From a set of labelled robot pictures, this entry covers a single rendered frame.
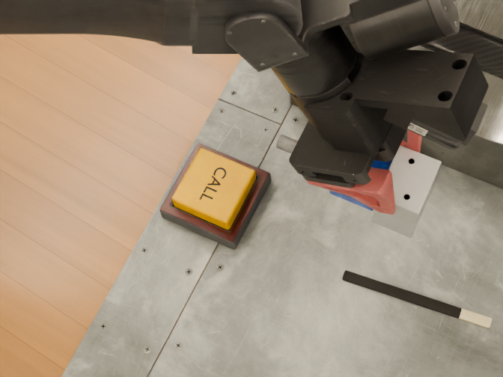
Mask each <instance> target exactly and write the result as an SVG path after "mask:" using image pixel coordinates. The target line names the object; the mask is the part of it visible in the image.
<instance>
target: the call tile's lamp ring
mask: <svg viewBox="0 0 503 377"><path fill-rule="evenodd" d="M200 148H204V149H205V150H209V151H210V152H212V153H215V154H218V155H220V156H223V157H225V158H226V159H230V160H231V161H234V162H236V163H239V164H241V165H244V166H246V167H248V168H251V169H253V170H254V171H255V174H256V175H258V176H260V177H259V179H258V181H257V183H256V184H255V186H254V188H253V190H252V192H251V194H250V196H249V198H248V200H247V201H246V204H245V206H244V207H243V210H242V211H241V213H240V215H239V217H238V219H237V221H236V223H235V224H234V226H233V228H232V230H231V232H230V233H229V232H227V231H224V230H222V229H220V228H217V227H215V226H213V225H211V224H208V223H207V222H204V221H202V220H200V219H197V218H195V217H193V216H190V215H188V214H186V213H184V212H181V211H180V210H177V209H175V208H173V207H170V205H171V203H172V196H173V194H174V193H175V191H176V189H177V187H178V186H179V184H180V182H181V180H182V178H183V177H184V175H185V173H186V171H187V170H188V168H189V166H190V164H191V163H192V160H193V159H194V158H195V155H196V153H197V152H198V150H199V149H200ZM268 176H269V173H268V172H266V171H263V170H261V169H259V168H256V167H254V166H252V165H249V164H247V163H245V162H242V161H240V160H238V159H235V158H233V157H231V156H228V155H226V154H224V153H220V152H219V151H217V150H214V149H212V148H209V147H207V146H204V145H203V144H199V143H197V145H196V146H195V149H194V150H193V151H192V154H191V156H190V157H189V159H188V161H187V163H186V164H185V166H184V168H183V170H182V171H181V173H180V175H179V177H178V178H177V180H176V182H175V184H174V186H173V187H172V189H171V191H170V192H169V194H168V196H167V198H166V199H165V202H164V204H163V205H162V207H161V209H160V210H162V211H163V212H167V213H168V214H170V215H173V216H175V217H177V218H180V219H182V220H184V221H186V222H189V223H190V224H193V225H195V226H197V227H200V228H202V229H204V230H206V231H209V232H211V233H213V234H216V235H217V236H220V237H222V238H224V239H227V240H228V241H231V242H234V240H235V238H236V237H237V234H238V233H239V231H240V228H241V227H242V225H243V223H244V221H245V219H246V217H247V215H248V213H249V211H250V209H251V208H252V206H253V204H254V202H255V200H256V198H257V196H258V195H259V193H260V190H261V189H262V187H263V184H264V183H265V181H266V179H267V177H268Z"/></svg>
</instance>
